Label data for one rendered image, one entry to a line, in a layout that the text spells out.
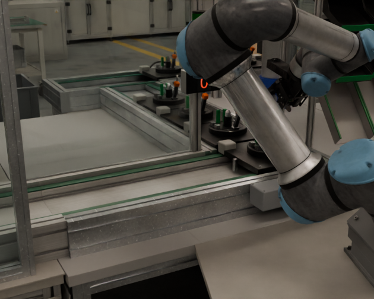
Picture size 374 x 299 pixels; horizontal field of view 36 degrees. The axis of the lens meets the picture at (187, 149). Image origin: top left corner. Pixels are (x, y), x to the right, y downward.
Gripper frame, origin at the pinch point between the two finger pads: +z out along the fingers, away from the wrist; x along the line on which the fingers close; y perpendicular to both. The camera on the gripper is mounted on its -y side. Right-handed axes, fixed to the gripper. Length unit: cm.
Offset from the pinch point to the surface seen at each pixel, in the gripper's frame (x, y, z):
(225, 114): -1.3, -13.2, 22.7
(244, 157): -10.3, 11.0, 10.4
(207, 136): -10.2, -7.3, 25.9
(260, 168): -11.4, 19.1, 3.5
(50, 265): -78, 31, 7
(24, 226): -83, 25, -5
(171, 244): -47, 35, 4
